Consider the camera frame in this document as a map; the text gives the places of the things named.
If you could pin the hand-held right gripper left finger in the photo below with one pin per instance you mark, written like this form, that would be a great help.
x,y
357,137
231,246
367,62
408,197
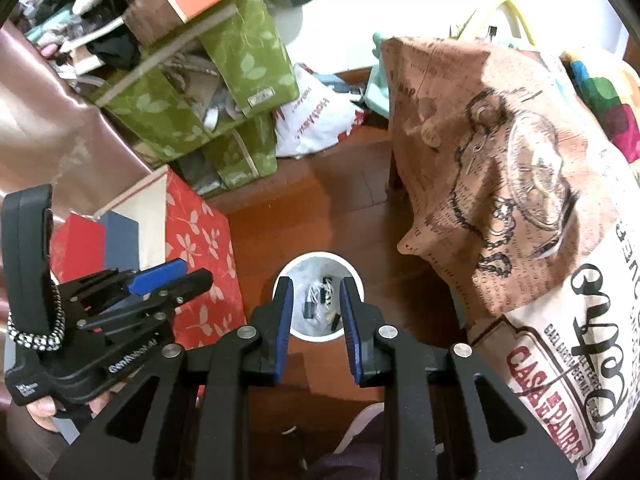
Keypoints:
x,y
284,325

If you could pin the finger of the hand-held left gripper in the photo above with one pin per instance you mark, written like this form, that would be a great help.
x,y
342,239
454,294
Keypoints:
x,y
185,285
157,275

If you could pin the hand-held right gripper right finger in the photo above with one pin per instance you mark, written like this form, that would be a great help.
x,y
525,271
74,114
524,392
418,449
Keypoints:
x,y
350,330

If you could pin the small white bin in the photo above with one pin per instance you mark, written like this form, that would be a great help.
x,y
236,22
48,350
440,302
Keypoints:
x,y
350,267

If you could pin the person's left hand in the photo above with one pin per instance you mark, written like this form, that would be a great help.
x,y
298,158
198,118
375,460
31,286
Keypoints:
x,y
42,412

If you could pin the red floral box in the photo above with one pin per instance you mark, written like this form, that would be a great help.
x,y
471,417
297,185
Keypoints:
x,y
200,240

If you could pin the flat blue box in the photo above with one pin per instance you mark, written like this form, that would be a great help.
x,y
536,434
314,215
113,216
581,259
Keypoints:
x,y
120,240

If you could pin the flat red box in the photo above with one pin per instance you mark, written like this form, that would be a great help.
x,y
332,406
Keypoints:
x,y
77,250

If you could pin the person's dark purple clothing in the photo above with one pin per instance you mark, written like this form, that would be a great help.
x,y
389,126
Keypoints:
x,y
350,460

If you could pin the small green leaf-print box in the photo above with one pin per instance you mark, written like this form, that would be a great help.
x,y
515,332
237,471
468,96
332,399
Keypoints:
x,y
250,155

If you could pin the pink satin curtain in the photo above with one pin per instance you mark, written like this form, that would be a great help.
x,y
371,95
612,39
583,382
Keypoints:
x,y
60,125

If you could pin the brown newspaper-print cloth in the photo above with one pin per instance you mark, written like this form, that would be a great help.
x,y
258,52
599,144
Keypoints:
x,y
475,160

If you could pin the white plastic bag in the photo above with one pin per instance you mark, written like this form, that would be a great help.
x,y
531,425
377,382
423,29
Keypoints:
x,y
312,115

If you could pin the large green leaf-print box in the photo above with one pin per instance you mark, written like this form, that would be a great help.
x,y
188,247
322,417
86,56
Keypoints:
x,y
240,60

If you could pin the teal plastic item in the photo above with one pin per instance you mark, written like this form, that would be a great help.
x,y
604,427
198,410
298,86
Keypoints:
x,y
377,90

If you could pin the pile of mixed clothes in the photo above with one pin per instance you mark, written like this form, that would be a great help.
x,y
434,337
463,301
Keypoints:
x,y
75,25

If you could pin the colourful patchwork blanket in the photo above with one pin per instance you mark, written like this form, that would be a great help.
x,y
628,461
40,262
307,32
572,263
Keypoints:
x,y
607,95

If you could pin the yellow tube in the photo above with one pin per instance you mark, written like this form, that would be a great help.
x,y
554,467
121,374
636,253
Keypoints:
x,y
512,12

